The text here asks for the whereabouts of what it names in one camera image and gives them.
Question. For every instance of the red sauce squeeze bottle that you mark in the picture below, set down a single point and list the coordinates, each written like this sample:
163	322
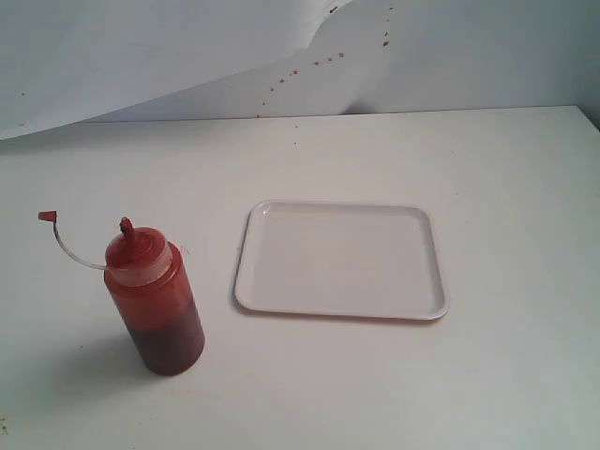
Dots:
146	277

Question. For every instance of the white rectangular plastic tray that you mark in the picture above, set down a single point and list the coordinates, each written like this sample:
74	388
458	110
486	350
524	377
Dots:
339	259

